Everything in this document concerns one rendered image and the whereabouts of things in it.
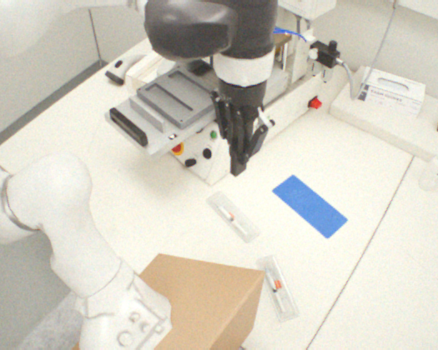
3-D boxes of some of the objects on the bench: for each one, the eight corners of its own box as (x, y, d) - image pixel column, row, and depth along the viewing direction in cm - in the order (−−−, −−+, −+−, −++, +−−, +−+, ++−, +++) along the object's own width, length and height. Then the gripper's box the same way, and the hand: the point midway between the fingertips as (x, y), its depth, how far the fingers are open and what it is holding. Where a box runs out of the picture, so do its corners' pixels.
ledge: (359, 73, 166) (361, 64, 162) (558, 167, 135) (566, 159, 131) (328, 113, 150) (329, 104, 147) (549, 224, 119) (557, 217, 116)
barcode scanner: (139, 57, 172) (137, 41, 166) (153, 63, 169) (151, 47, 163) (104, 82, 162) (100, 66, 155) (118, 89, 159) (114, 73, 152)
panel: (145, 132, 144) (158, 82, 134) (206, 182, 130) (225, 130, 121) (141, 132, 142) (153, 83, 133) (202, 184, 129) (221, 131, 119)
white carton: (362, 80, 156) (366, 65, 150) (420, 98, 150) (425, 83, 144) (356, 99, 149) (360, 83, 143) (416, 118, 143) (423, 103, 137)
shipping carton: (158, 66, 168) (155, 47, 161) (183, 77, 163) (181, 58, 156) (125, 91, 158) (122, 72, 151) (150, 103, 153) (148, 84, 146)
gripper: (194, 63, 65) (200, 162, 83) (258, 103, 59) (249, 202, 77) (229, 44, 68) (228, 142, 86) (292, 81, 62) (276, 179, 81)
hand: (239, 159), depth 79 cm, fingers closed
